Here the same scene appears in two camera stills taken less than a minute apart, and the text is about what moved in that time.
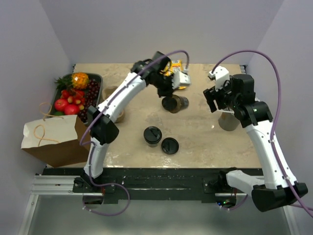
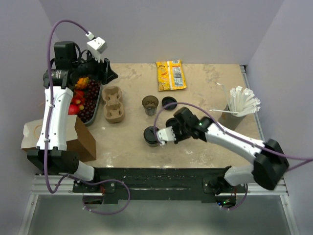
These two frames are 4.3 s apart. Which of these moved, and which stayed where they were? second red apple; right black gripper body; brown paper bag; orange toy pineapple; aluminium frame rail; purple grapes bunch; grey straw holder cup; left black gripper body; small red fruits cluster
Moved: left black gripper body; right black gripper body
Stayed: purple grapes bunch; brown paper bag; small red fruits cluster; aluminium frame rail; grey straw holder cup; second red apple; orange toy pineapple
